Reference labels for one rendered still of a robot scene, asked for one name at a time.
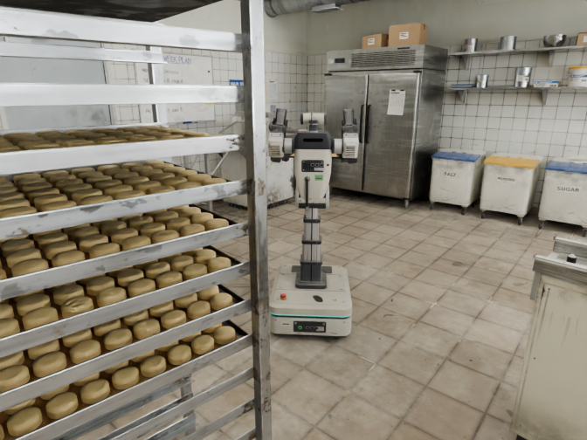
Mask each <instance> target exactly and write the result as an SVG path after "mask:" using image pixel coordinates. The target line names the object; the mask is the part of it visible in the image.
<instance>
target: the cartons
mask: <svg viewBox="0 0 587 440"><path fill-rule="evenodd" d="M427 30H428V26H427V25H425V24H422V23H415V24H399V25H390V29H389V34H376V35H371V36H366V37H363V45H362V49H366V48H378V47H390V46H401V45H426V40H427Z"/></svg>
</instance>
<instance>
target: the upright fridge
mask: <svg viewBox="0 0 587 440"><path fill-rule="evenodd" d="M447 55H448V50H447V49H444V48H439V47H436V46H431V45H401V46H390V47H378V48H366V49H354V50H343V51H331V52H327V72H328V73H324V76H325V89H324V113H326V114H327V124H326V125H324V128H323V131H327V132H329V134H330V136H331V137H332V140H333V139H342V131H341V127H342V120H343V109H352V108H354V119H356V120H357V134H358V141H359V145H358V153H357V162H356V163H353V164H349V163H348V162H341V161H342V159H332V163H331V175H330V178H329V183H328V185H329V192H330V193H329V194H330V195H332V193H331V192H332V187H335V188H339V189H349V190H354V191H360V192H365V193H370V194H376V195H380V196H390V197H395V198H401V199H404V200H405V201H404V205H405V207H404V208H405V209H408V207H407V206H408V204H409V200H412V199H414V198H416V197H419V196H422V195H424V197H425V198H424V199H425V200H426V199H427V198H426V197H427V194H428V192H429V191H430V186H431V176H432V158H431V156H432V155H434V154H436V153H437V152H438V147H439V131H440V123H441V115H442V106H443V98H444V90H445V75H446V71H445V70H446V64H447ZM390 90H405V98H404V111H403V115H395V114H387V112H388V106H389V99H390Z"/></svg>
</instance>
